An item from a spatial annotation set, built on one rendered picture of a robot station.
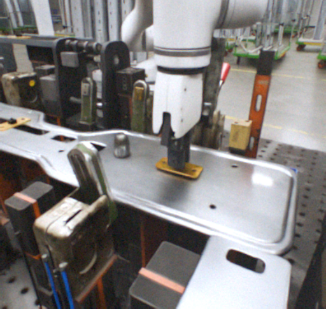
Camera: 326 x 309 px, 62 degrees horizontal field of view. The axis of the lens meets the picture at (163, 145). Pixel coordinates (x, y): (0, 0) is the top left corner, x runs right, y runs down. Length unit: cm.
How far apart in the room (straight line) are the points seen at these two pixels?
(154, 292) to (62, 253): 12
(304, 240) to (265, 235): 47
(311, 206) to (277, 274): 66
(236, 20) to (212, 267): 32
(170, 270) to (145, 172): 19
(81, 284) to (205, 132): 37
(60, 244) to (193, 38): 30
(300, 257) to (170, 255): 50
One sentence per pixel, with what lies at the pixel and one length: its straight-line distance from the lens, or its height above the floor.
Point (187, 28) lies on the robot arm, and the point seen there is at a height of 124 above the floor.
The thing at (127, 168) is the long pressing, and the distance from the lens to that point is 51.
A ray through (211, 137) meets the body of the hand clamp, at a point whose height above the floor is 101.
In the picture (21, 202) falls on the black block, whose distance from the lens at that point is 50.
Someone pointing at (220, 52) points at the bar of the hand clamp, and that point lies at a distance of 56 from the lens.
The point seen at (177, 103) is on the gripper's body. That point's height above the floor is 114.
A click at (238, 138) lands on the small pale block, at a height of 104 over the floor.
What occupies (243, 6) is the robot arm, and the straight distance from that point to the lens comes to 41.
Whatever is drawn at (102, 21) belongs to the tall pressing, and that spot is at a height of 99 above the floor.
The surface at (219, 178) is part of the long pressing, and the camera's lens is 49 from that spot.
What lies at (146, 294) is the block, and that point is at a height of 98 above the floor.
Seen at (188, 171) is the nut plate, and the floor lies 101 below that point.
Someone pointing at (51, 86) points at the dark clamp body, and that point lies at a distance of 88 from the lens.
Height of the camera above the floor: 127
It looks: 28 degrees down
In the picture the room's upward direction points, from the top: straight up
